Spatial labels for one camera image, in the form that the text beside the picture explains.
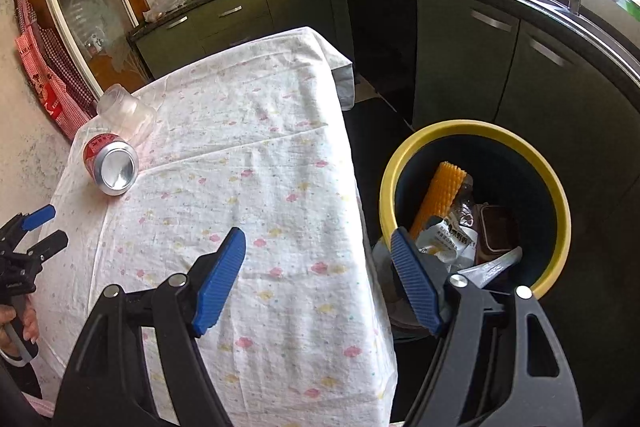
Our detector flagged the white snack wrapper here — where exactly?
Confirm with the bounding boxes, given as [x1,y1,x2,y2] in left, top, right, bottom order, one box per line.
[412,216,481,265]

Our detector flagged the red checked apron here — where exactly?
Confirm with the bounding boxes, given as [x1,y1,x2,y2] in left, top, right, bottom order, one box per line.
[14,0,86,141]

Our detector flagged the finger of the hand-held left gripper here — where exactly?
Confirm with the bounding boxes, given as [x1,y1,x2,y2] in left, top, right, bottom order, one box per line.
[0,204,57,243]
[20,229,69,265]

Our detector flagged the person's left hand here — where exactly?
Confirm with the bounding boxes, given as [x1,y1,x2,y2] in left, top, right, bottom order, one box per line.
[0,304,42,350]

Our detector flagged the clear plastic bag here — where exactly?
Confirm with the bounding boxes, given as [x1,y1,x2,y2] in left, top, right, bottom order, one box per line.
[145,0,206,20]

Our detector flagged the orange bumpy plastic mat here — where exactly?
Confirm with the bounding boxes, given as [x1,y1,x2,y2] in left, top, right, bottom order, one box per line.
[410,161,468,233]

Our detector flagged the yellow rimmed dark bin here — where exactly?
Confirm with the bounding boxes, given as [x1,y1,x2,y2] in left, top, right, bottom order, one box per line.
[372,120,572,338]

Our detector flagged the green kitchen cabinets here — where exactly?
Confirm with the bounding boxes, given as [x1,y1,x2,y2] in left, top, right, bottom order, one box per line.
[132,0,640,308]

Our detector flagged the red soda can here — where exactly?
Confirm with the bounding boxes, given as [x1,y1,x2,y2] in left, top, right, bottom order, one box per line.
[82,133,139,196]

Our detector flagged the dark checked apron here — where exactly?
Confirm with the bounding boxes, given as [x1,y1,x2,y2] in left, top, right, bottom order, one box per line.
[37,27,98,108]

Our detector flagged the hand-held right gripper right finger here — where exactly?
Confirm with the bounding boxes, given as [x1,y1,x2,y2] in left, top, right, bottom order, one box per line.
[390,228,583,427]

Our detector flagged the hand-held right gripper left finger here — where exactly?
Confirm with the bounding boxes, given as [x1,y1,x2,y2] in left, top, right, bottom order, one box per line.
[52,227,247,427]

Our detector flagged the brown plastic container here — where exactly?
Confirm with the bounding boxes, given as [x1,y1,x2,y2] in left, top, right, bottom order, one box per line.
[472,203,521,265]

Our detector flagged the black countertop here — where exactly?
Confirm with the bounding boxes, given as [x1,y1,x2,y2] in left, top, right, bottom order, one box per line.
[127,0,640,82]

